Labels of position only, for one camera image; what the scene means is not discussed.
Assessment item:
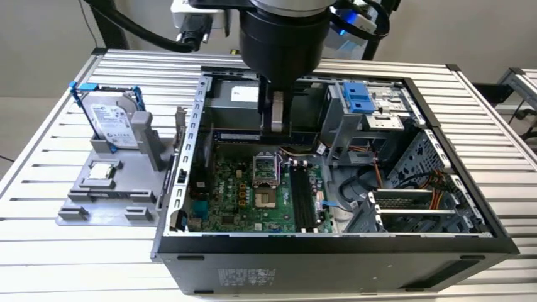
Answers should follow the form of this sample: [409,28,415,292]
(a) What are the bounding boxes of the graphics card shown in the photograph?
[162,106,189,196]

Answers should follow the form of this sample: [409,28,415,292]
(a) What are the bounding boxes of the green motherboard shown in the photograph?
[186,141,337,233]

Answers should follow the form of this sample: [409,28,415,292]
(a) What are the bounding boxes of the black corrugated cable hose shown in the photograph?
[81,0,200,54]

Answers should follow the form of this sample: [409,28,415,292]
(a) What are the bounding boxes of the metal slat side table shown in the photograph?
[473,67,537,139]

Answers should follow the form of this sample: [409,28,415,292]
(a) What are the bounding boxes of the black upright post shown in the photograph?
[361,0,402,62]
[85,0,129,51]

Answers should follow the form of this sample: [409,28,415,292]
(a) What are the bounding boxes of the black RAM slot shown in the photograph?
[289,160,303,232]

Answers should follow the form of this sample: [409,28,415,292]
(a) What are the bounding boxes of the silver hard disk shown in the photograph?
[78,91,141,150]

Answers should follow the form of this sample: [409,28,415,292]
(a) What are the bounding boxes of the metal disk bay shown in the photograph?
[347,188,462,233]

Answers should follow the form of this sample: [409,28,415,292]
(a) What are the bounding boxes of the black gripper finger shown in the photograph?
[257,75,295,143]

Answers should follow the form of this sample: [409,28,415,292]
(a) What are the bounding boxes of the grey power supply unit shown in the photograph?
[205,80,319,158]

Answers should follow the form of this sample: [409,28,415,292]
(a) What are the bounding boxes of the white camera with blue light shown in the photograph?
[330,6,378,37]

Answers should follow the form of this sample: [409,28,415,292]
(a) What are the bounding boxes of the black PC case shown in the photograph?
[150,64,521,296]

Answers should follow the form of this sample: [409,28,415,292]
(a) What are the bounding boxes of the thick black cable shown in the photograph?
[337,174,370,208]

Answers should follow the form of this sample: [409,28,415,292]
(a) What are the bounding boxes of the blue disk carrier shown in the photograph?
[66,81,146,155]

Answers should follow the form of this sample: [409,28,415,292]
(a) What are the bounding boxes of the CPU socket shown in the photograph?
[253,186,281,209]

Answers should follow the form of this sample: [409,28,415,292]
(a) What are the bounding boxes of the silver CPU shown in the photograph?
[86,163,114,181]

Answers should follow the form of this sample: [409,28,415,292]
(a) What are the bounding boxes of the metal socket cover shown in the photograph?
[250,152,279,187]

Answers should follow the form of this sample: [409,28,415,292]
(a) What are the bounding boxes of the silver drive cage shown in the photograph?
[322,80,419,164]

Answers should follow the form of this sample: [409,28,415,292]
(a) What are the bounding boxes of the wire locking lever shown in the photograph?
[273,150,283,187]

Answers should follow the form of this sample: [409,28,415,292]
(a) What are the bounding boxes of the orange wire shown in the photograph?
[370,157,385,189]

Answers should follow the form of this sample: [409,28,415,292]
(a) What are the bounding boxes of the blue drive latch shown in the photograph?
[341,82,374,115]

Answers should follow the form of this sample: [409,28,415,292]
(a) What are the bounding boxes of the red orange yellow wires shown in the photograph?
[427,169,450,210]

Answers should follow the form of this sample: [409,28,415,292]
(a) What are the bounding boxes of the RAM stick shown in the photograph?
[212,130,314,147]
[85,193,134,201]

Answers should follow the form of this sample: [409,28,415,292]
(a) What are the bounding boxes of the grey parts rack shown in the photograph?
[53,113,177,227]

